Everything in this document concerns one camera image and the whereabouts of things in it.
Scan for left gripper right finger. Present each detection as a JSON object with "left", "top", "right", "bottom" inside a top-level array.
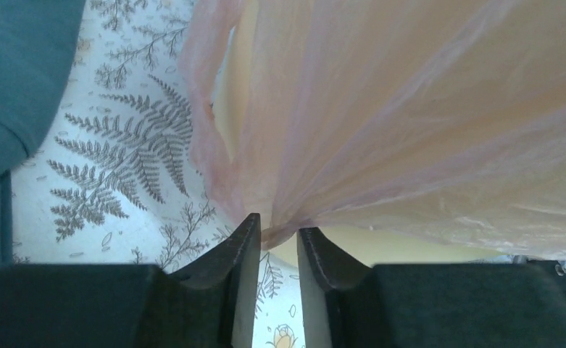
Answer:
[{"left": 297, "top": 228, "right": 566, "bottom": 347}]

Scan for yellow round trash bin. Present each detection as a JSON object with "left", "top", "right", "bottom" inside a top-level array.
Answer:
[{"left": 213, "top": 21, "right": 500, "bottom": 265}]

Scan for pink plastic trash bag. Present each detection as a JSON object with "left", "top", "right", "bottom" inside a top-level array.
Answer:
[{"left": 179, "top": 1, "right": 566, "bottom": 260}]

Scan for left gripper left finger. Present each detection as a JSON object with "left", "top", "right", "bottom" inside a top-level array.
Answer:
[{"left": 0, "top": 213, "right": 261, "bottom": 347}]

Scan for floral patterned table mat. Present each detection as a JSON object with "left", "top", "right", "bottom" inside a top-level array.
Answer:
[{"left": 12, "top": 1, "right": 306, "bottom": 347}]

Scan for grey crumpled shirt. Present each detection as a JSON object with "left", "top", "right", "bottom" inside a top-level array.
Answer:
[{"left": 0, "top": 1, "right": 85, "bottom": 265}]

